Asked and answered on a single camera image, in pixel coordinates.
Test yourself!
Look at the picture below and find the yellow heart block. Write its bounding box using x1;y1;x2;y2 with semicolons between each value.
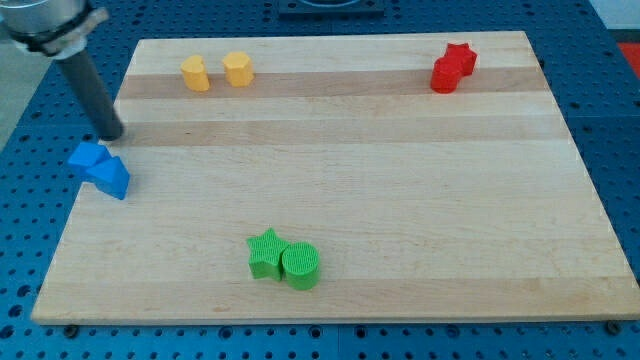
180;55;210;92

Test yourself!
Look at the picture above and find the red rounded block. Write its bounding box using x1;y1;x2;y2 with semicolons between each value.
430;56;463;94

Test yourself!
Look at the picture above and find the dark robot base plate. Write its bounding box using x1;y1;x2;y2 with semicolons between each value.
277;0;386;18

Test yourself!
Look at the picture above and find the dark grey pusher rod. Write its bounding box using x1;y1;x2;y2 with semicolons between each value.
54;50;124;141

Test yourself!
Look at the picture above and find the blue cube block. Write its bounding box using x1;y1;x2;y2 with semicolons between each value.
67;142;111;178

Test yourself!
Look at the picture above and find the green cylinder block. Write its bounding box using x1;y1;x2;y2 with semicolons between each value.
282;242;320;290

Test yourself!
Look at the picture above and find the blue triangle block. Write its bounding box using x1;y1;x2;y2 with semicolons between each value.
86;156;130;200

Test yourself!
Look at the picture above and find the yellow hexagon block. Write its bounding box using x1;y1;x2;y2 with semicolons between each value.
222;51;255;87

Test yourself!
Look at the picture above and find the green star block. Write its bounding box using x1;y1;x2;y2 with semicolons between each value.
247;228;289;282

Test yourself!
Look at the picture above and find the wooden board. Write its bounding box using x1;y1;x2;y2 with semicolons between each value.
32;31;639;326

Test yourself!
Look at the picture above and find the red star block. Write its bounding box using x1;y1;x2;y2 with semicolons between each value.
445;43;477;76

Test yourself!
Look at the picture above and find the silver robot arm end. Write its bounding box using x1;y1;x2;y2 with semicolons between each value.
1;0;109;60

